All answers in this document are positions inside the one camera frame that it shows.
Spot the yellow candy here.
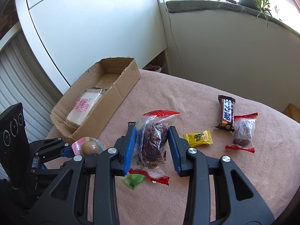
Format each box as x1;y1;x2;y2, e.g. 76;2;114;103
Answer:
184;130;213;148

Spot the white cabinet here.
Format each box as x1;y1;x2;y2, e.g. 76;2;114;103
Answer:
15;0;167;93

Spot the pink table cloth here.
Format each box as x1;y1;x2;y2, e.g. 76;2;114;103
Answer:
45;68;300;225

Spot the packaged sliced toast bread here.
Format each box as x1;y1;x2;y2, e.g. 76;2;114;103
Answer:
66;88;106;126

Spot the white radiator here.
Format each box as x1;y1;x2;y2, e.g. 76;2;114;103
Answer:
1;22;62;142

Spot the braised egg pink pack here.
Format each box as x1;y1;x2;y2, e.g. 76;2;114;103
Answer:
71;137;103;156

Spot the green candy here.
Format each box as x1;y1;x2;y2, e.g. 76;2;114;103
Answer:
124;174;145;189

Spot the date snack clear red bag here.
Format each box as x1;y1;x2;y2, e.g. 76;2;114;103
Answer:
129;110;180;185

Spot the Snickers bar Chinese label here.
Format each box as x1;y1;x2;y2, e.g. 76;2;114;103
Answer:
216;95;236;132

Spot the white power cable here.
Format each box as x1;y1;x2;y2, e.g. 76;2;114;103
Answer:
130;0;184;66

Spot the black candy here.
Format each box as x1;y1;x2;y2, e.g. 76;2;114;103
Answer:
128;121;136;128

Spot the grey windowsill mat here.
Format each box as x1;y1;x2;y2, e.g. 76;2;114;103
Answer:
166;0;299;37

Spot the brown cardboard box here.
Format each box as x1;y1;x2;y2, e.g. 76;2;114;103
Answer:
50;57;140;144

